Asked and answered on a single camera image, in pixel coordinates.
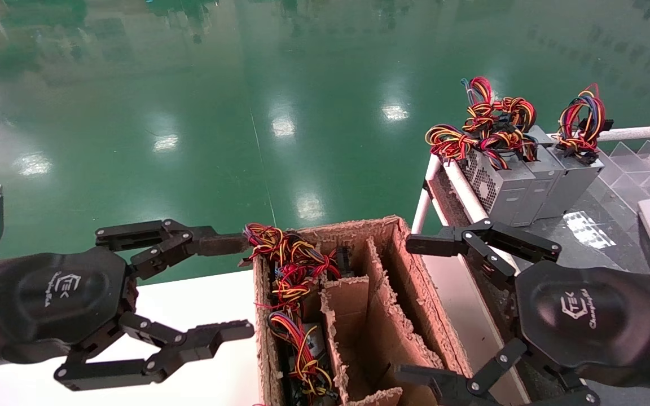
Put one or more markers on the brown cardboard divider insert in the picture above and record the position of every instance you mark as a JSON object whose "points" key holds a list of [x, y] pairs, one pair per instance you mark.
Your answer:
{"points": [[347, 304]]}

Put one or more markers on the grey power supply perforated side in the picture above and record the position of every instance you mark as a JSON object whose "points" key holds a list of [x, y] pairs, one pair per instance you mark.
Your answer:
{"points": [[500, 192]]}

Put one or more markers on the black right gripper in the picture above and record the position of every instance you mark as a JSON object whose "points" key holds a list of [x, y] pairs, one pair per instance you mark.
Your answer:
{"points": [[584, 316]]}

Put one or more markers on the worn brown cardboard box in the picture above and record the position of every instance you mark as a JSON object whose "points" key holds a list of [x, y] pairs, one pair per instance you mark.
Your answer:
{"points": [[415, 270]]}

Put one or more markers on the long white frame pipe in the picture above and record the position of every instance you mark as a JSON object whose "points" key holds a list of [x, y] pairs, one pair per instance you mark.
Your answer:
{"points": [[466, 194]]}

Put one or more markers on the clear acrylic divider tray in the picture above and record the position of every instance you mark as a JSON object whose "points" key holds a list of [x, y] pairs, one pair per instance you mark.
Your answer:
{"points": [[629, 163]]}

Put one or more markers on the black work surface mat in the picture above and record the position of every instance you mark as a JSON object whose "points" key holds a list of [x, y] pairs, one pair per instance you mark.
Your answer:
{"points": [[618, 248]]}

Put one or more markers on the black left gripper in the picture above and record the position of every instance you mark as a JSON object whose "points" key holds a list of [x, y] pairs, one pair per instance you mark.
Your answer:
{"points": [[48, 293]]}

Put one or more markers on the short white frame leg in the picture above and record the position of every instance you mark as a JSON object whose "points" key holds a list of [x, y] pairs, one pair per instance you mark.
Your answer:
{"points": [[422, 214]]}

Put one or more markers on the white pipe with black end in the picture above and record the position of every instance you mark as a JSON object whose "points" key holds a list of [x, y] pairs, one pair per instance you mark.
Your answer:
{"points": [[635, 133]]}

